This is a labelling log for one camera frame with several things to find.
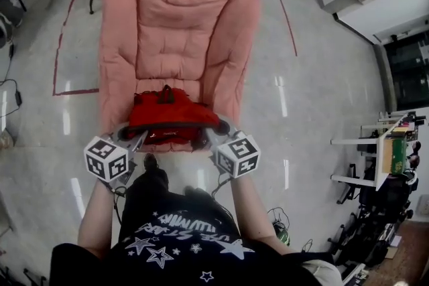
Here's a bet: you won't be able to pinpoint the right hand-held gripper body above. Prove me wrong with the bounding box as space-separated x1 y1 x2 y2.
214 113 261 180

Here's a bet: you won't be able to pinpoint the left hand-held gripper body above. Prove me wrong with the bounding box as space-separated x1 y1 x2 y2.
83 122 141 192

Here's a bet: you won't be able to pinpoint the red backpack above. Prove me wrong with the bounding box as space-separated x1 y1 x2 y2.
127 84 221 147

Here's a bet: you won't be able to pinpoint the pink cushioned armchair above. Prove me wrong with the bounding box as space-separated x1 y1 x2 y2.
99 0 261 153

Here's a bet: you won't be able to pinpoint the person's left forearm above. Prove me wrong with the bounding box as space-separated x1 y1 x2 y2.
77 177 125 259

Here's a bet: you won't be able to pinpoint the person's right forearm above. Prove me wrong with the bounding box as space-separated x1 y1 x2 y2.
229 173 302 254

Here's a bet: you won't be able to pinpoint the person's black left shoe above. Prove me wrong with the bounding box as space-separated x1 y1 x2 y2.
143 153 159 171

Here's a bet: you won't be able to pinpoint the person's black trousers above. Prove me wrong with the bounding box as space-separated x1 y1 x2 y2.
129 169 219 212

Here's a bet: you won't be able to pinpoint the green helmet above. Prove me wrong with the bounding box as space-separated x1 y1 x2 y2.
271 220 292 247

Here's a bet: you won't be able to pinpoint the person's dark star-print shirt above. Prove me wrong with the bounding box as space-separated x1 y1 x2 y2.
50 190 336 286

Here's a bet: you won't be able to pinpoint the white desk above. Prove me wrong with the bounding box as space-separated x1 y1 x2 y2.
330 113 413 192

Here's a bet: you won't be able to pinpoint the brown board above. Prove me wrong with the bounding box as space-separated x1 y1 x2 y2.
381 139 393 175

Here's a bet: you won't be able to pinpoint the black office chair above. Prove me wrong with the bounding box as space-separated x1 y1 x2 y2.
336 173 415 222

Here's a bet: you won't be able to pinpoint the green box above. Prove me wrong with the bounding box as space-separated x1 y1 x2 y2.
391 139 408 175

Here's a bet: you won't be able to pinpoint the dark glass door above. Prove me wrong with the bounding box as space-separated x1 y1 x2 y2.
383 33 429 111

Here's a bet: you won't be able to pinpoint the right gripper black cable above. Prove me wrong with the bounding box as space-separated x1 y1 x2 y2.
210 173 235 212

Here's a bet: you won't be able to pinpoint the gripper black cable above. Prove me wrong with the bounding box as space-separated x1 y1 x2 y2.
210 173 235 212
112 186 128 222

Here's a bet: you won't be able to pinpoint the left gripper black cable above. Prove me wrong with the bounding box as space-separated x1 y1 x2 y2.
112 186 128 222

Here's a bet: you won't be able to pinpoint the black helmet cable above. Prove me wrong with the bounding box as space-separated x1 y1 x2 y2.
267 206 290 225

